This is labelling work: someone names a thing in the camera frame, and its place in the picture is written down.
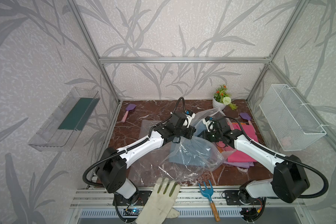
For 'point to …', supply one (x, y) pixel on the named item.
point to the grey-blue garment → (196, 151)
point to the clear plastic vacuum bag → (157, 162)
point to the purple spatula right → (245, 116)
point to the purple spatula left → (130, 107)
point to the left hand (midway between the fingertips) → (196, 131)
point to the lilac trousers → (241, 164)
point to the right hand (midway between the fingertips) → (197, 135)
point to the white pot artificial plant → (221, 98)
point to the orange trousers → (220, 149)
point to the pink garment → (234, 155)
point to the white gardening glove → (159, 206)
